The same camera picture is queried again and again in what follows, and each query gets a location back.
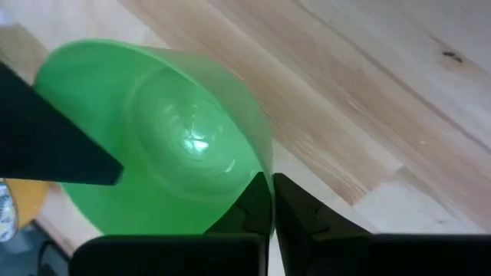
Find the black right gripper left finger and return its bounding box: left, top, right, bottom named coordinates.
left=68, top=171, right=273, bottom=276

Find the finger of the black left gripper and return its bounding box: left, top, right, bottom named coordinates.
left=0, top=62, right=124, bottom=186

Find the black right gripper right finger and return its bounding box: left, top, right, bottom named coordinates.
left=273, top=172, right=491, bottom=276

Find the yellow floral patterned bowl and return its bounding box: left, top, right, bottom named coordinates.
left=0, top=178, right=51, bottom=242

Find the green plastic bowl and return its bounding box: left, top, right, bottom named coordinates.
left=33, top=38, right=275, bottom=237

